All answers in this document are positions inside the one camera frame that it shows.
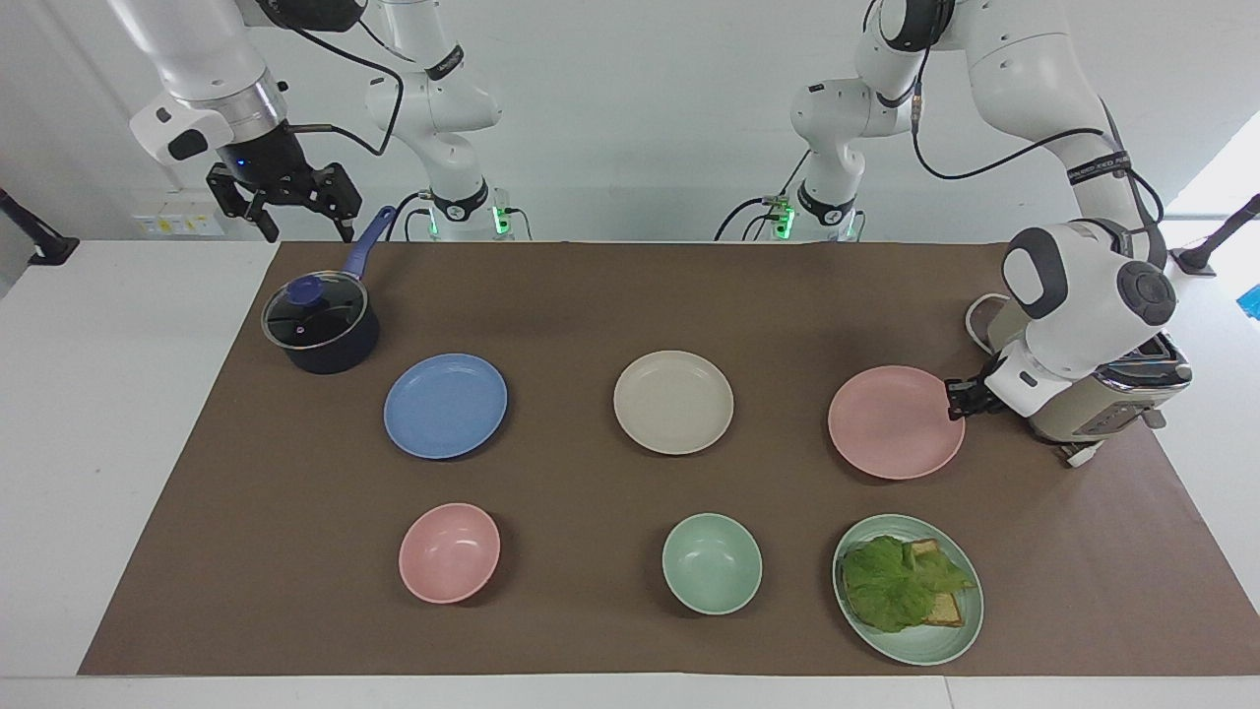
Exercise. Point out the dark blue saucepan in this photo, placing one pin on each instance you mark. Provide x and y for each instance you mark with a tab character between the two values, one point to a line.
340	345

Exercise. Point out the green bowl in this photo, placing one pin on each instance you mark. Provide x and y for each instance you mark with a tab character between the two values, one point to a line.
712	563

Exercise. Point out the beige toaster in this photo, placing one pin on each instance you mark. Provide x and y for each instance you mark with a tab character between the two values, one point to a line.
1068	418

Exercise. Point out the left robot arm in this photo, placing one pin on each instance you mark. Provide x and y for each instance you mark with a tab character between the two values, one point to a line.
1034	69

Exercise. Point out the green plate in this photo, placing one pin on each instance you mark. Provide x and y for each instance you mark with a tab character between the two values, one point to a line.
915	645

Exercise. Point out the blue plate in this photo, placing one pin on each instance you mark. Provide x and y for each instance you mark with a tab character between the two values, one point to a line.
445	406

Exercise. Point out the black stand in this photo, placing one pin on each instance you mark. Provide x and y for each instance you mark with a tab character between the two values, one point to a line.
39	241
1206	254

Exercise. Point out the glass lid with blue knob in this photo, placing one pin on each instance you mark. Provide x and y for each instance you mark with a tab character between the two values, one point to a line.
313	313

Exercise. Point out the white wall socket strip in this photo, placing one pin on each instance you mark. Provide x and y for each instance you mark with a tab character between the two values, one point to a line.
177	223

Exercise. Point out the pink bowl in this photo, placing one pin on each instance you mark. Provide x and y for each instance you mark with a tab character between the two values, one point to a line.
449	553

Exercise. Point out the beige plate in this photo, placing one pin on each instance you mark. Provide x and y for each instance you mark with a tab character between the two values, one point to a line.
673	402

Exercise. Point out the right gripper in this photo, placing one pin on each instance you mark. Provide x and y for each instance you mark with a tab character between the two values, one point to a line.
268	162

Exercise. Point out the toast bread slice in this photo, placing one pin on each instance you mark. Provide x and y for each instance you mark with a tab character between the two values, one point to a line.
947	611

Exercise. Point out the green lettuce leaf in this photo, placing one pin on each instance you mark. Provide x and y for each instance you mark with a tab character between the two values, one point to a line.
886	586

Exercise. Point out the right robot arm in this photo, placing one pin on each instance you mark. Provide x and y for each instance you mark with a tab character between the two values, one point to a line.
197	49

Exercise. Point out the pink plate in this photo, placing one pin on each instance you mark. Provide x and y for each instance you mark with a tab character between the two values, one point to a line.
891	423

